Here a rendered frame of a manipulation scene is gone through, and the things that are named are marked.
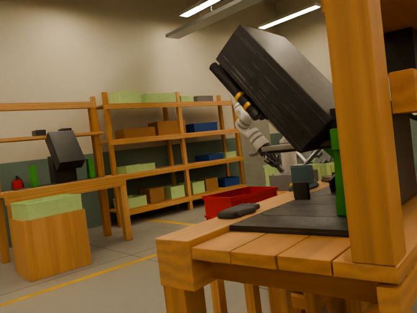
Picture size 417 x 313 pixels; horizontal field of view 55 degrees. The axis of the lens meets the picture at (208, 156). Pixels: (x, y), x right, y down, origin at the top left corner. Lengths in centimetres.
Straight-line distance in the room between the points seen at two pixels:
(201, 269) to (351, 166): 56
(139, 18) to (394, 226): 755
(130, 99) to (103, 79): 73
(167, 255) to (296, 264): 43
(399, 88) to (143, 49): 725
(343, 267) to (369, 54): 45
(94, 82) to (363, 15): 664
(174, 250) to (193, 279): 10
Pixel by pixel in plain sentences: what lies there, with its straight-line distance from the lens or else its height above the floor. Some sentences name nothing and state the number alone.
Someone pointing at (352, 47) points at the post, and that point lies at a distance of 89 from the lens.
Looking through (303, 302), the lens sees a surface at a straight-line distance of 248.
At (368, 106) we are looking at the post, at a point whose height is 120.
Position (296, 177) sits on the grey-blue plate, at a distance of 167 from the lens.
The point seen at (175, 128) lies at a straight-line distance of 743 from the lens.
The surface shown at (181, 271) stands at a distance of 122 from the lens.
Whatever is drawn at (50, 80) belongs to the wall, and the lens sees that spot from 704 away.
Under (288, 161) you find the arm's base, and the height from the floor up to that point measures 101.
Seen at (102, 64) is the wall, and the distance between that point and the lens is 749.
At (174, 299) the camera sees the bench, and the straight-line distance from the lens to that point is 129.
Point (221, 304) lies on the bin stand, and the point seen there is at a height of 40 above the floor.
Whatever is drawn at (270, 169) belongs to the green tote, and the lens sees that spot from 302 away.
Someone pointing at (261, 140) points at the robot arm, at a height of 116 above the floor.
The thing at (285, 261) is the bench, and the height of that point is 87.
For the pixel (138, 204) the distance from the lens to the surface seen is 690.
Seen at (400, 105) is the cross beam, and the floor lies 120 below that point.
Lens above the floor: 117
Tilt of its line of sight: 2 degrees down
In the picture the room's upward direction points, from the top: 7 degrees counter-clockwise
